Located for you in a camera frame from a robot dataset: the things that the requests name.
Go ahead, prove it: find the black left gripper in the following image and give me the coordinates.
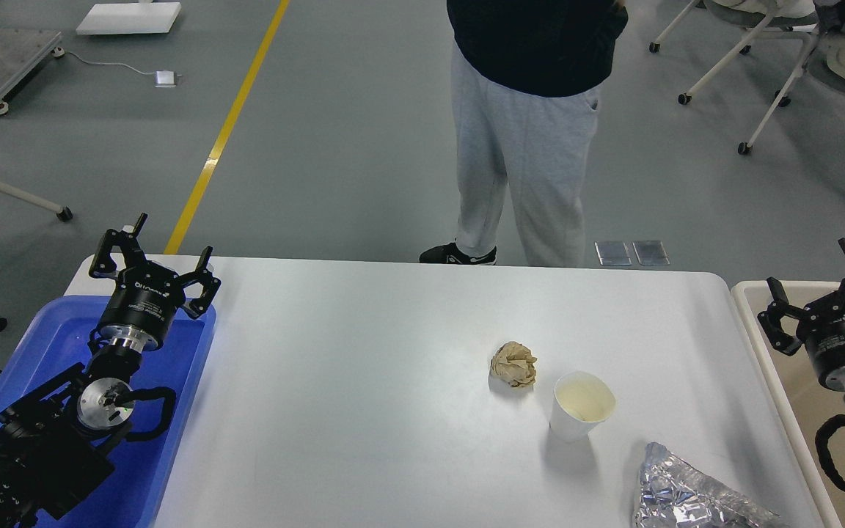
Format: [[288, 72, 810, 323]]
[[89, 213, 221, 351]]

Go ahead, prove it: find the white paper cup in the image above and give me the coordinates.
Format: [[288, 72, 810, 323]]
[[549, 371, 617, 442]]

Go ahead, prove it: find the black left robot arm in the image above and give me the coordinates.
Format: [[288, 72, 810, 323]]
[[0, 214, 222, 527]]

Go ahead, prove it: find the beige plastic bin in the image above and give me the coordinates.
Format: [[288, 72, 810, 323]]
[[731, 280, 845, 527]]

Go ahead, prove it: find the blue plastic bin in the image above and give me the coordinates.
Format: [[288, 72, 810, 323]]
[[0, 295, 217, 528]]

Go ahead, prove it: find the right metal floor plate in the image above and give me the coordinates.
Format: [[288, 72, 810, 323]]
[[632, 240, 670, 266]]

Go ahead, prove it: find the metal floor plate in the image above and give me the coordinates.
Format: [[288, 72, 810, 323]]
[[594, 241, 632, 267], [632, 240, 670, 266]]

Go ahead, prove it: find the small white power adapter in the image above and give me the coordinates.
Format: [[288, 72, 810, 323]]
[[154, 70, 178, 88]]

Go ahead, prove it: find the left metal floor plate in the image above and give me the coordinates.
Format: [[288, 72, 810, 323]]
[[594, 241, 632, 267]]

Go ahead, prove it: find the crumpled silver foil bag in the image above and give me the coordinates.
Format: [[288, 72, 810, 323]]
[[632, 442, 788, 527]]

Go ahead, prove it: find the white flat floor board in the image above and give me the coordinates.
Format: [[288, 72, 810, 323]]
[[75, 2, 182, 34]]

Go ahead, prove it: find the crumpled brown paper ball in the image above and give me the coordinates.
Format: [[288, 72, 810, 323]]
[[490, 341, 537, 388]]

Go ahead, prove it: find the person in grey pants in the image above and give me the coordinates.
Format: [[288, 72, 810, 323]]
[[419, 1, 629, 268]]

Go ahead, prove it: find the white floor cable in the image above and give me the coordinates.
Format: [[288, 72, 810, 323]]
[[63, 50, 158, 77]]

